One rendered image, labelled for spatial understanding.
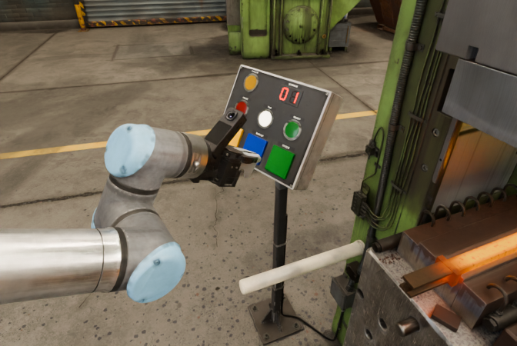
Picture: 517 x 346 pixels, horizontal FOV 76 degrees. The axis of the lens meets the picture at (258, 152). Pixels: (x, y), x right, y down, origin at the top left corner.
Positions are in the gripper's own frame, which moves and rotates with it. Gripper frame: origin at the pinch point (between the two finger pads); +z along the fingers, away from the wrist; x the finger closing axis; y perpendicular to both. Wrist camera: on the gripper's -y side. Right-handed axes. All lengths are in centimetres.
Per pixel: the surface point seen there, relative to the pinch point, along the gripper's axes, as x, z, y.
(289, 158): 2.8, 10.4, -1.4
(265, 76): -15.7, 11.1, -20.1
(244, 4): -327, 284, -133
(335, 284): 14, 59, 43
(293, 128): 0.4, 10.7, -9.0
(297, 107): -1.2, 11.1, -14.8
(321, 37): -249, 386, -135
